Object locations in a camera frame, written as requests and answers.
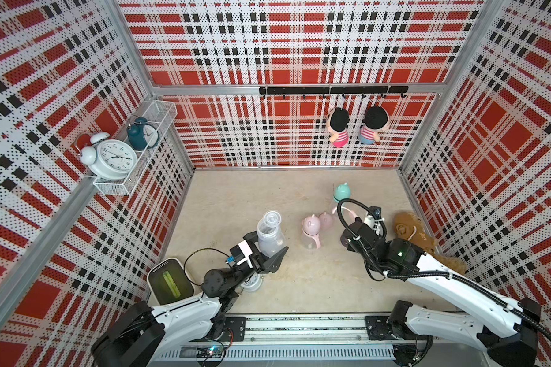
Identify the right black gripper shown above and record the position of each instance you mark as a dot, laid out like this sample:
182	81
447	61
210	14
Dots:
347	245

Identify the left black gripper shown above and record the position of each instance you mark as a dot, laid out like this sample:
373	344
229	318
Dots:
271	265

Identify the clear baby bottle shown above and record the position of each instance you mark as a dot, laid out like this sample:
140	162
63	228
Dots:
270	236
337	207
309	241

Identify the pink bottle cap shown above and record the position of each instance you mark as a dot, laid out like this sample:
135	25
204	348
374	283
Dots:
326	220
311	225

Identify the mint green bottle cap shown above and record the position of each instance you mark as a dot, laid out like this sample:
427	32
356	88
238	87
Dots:
342	192

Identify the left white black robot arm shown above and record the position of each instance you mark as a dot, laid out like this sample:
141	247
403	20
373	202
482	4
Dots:
144	333

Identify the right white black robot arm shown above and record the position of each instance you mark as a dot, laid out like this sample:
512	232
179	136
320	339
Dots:
506	329

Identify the small white alarm clock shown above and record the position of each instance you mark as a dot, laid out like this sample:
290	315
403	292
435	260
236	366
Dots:
252	284

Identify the brown plush toy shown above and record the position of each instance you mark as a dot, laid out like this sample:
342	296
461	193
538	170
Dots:
408	226

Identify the plush doll blue pants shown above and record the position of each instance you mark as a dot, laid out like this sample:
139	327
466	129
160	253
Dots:
376	120

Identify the plush doll pink pants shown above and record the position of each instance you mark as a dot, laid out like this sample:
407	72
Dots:
336	125

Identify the teal alarm clock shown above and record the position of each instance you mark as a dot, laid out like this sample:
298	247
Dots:
142	135

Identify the large white alarm clock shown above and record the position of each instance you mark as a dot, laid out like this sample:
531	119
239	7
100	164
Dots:
109	159

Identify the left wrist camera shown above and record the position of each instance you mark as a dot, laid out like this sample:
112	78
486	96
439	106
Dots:
240	254

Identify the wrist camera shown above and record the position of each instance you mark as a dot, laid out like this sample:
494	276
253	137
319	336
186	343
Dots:
375	221
240	254

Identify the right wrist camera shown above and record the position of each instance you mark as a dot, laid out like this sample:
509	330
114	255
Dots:
375	221

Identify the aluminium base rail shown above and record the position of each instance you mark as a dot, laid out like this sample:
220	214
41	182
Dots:
338	338

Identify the white wire shelf basket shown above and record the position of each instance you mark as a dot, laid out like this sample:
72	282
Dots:
158	113

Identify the black hook rail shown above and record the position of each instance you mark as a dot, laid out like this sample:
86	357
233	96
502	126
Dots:
338	90

